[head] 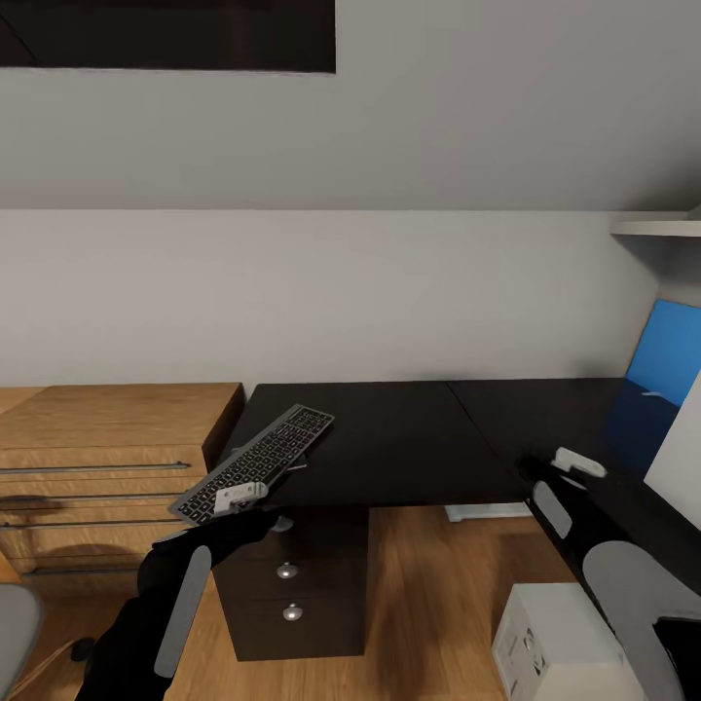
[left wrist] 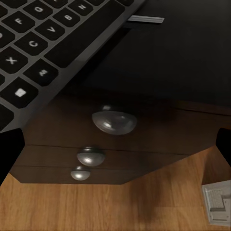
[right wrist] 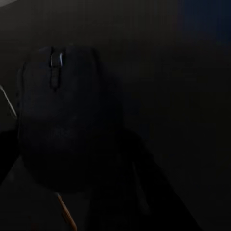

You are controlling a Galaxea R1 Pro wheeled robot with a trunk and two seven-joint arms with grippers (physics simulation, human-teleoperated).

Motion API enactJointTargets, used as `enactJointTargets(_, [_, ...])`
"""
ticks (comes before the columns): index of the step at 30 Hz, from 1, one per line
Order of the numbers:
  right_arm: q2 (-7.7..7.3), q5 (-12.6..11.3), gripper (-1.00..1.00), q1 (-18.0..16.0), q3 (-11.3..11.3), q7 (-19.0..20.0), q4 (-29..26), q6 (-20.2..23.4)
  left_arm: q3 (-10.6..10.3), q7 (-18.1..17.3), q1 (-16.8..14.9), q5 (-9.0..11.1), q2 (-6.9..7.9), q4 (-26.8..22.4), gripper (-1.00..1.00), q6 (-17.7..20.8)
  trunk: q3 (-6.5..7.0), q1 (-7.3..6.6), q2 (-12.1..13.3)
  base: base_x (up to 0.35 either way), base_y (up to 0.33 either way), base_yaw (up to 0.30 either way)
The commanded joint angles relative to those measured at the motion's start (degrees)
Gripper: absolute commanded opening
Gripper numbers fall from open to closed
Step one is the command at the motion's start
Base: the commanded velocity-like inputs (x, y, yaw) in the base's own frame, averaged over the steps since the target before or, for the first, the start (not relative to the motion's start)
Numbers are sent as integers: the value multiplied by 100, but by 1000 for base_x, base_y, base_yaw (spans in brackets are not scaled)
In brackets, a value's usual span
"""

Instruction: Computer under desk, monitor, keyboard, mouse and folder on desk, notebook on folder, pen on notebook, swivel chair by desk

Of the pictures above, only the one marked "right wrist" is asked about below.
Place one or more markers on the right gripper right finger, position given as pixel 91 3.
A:
pixel 167 211

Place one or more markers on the desk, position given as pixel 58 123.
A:
pixel 173 61

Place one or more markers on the mouse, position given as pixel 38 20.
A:
pixel 70 112

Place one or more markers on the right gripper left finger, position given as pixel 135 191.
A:
pixel 9 152

